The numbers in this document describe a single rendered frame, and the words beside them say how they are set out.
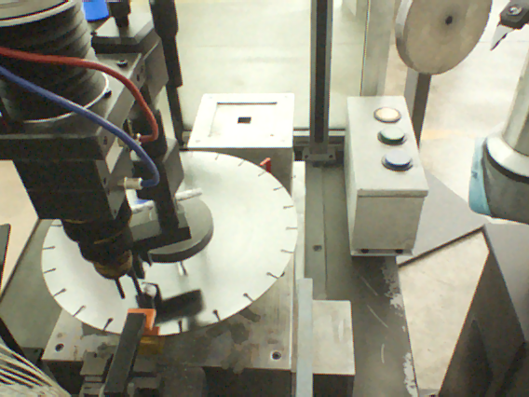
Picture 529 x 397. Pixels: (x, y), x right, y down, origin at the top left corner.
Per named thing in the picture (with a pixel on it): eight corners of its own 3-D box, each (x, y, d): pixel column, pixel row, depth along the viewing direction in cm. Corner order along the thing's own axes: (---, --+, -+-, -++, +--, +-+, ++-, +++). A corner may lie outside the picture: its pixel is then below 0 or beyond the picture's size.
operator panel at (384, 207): (343, 157, 110) (346, 96, 100) (395, 157, 109) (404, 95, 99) (350, 255, 89) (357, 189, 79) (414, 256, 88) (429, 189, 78)
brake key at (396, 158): (382, 158, 86) (384, 149, 84) (407, 159, 85) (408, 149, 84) (385, 174, 83) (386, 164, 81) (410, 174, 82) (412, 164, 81)
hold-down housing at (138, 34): (150, 172, 56) (104, -17, 43) (191, 177, 55) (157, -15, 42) (129, 206, 52) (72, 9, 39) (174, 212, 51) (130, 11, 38)
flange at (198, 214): (178, 188, 73) (175, 174, 71) (231, 225, 67) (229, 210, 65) (112, 229, 67) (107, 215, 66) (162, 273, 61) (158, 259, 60)
